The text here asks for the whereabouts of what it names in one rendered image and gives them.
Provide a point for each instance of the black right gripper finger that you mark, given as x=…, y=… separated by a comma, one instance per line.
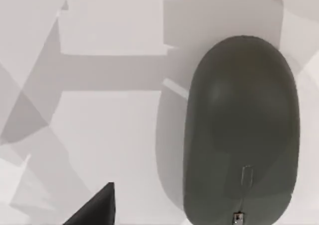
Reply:
x=103, y=207

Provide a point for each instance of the dark grey computer mouse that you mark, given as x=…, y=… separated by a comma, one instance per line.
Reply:
x=241, y=125

